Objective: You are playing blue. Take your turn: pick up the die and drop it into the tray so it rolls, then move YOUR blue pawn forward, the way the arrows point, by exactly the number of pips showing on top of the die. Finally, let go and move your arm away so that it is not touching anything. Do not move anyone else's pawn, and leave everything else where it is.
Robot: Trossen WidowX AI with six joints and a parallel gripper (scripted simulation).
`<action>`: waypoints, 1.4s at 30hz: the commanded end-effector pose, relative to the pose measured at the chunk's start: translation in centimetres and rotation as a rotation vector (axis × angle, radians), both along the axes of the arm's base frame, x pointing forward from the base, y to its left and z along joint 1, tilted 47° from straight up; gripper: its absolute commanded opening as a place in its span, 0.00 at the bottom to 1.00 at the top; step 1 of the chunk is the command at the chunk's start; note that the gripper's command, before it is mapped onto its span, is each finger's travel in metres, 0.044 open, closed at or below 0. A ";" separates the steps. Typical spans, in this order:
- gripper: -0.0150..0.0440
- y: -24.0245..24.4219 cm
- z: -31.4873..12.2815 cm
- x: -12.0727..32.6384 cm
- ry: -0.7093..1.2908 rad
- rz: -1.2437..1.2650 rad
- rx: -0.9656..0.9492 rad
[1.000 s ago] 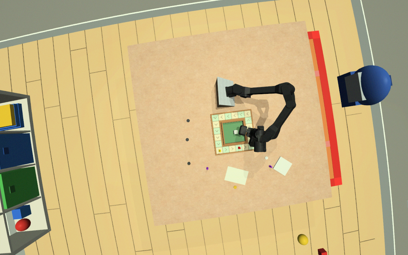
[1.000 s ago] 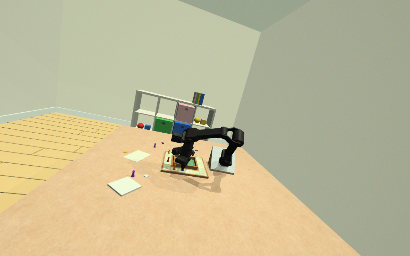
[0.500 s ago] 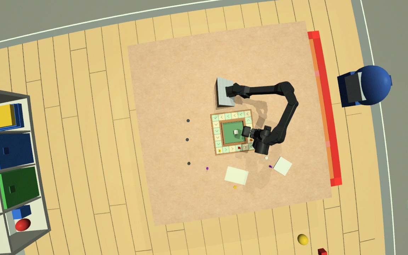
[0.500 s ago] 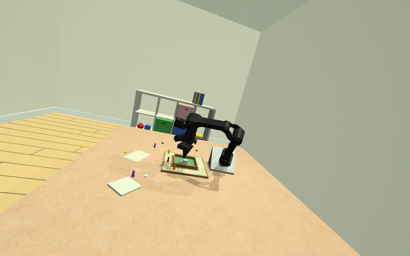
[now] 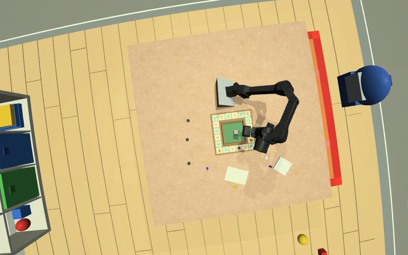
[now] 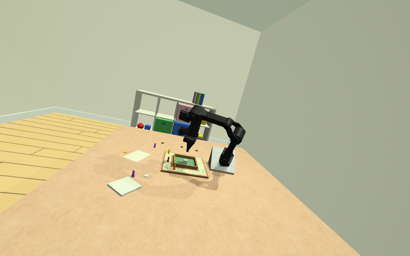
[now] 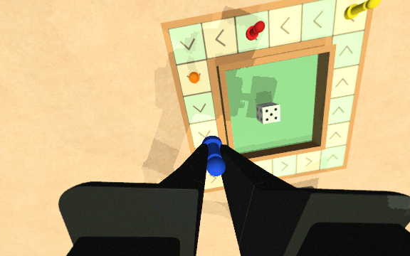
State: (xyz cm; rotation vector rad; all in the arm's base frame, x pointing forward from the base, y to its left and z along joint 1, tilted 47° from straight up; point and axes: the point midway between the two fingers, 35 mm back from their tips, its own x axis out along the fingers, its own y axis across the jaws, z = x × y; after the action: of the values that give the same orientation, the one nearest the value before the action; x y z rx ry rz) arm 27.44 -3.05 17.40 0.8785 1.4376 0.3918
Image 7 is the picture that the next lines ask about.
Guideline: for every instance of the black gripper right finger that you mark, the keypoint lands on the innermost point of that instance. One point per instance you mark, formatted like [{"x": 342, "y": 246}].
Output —
[{"x": 272, "y": 218}]

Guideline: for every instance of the red game pawn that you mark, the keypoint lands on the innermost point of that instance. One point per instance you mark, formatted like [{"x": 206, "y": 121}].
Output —
[{"x": 253, "y": 31}]

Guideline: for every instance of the orange pawn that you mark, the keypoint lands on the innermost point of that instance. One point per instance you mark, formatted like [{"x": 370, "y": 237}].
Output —
[{"x": 194, "y": 77}]

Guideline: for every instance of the white die with black pips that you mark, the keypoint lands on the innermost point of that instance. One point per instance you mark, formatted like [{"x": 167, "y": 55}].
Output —
[{"x": 268, "y": 112}]

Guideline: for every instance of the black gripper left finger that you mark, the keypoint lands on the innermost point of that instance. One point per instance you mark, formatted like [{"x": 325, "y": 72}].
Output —
[{"x": 171, "y": 208}]

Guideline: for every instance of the blue game pawn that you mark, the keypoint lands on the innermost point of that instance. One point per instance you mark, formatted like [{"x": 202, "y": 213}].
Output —
[{"x": 215, "y": 164}]

